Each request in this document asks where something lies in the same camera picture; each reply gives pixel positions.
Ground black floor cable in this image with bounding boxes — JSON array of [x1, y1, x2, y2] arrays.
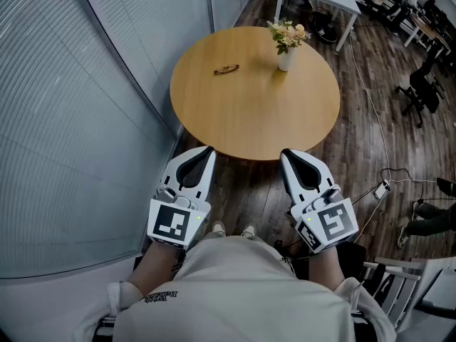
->
[[380, 167, 439, 192]]

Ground black office chair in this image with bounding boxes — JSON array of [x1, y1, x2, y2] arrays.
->
[[394, 48, 446, 128]]

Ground white chair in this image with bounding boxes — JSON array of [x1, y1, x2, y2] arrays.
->
[[363, 256, 456, 334]]

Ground white slatted window blinds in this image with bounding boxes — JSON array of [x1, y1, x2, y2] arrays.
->
[[0, 0, 214, 281]]

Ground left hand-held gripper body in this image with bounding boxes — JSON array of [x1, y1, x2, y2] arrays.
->
[[147, 182, 212, 252]]

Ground wooden desk with white legs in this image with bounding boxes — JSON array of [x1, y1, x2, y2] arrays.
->
[[404, 12, 452, 55]]

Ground white floor cable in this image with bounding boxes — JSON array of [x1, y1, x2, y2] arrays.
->
[[348, 30, 393, 181]]

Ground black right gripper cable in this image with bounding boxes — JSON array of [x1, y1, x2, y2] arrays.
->
[[274, 239, 311, 261]]

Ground black round robot vacuum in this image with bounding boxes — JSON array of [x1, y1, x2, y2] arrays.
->
[[309, 9, 339, 44]]

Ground black chair seat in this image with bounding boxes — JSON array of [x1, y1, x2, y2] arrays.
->
[[436, 177, 456, 195]]

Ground brown eyeglasses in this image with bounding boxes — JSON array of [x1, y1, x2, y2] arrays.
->
[[213, 63, 240, 76]]

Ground white vase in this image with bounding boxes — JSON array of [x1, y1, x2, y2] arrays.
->
[[277, 46, 296, 73]]

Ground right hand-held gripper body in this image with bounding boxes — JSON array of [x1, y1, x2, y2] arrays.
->
[[289, 185, 360, 254]]

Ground person's right forearm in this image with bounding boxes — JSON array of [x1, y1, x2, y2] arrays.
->
[[308, 247, 346, 291]]

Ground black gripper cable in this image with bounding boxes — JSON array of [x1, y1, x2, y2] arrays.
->
[[170, 250, 187, 273], [274, 239, 311, 261]]

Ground person's white t-shirt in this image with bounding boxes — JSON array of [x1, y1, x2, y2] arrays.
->
[[81, 235, 398, 342]]

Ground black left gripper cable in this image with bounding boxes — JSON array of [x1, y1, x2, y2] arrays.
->
[[170, 250, 187, 273]]

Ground person's left forearm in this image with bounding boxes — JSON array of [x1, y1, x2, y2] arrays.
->
[[126, 242, 186, 299]]

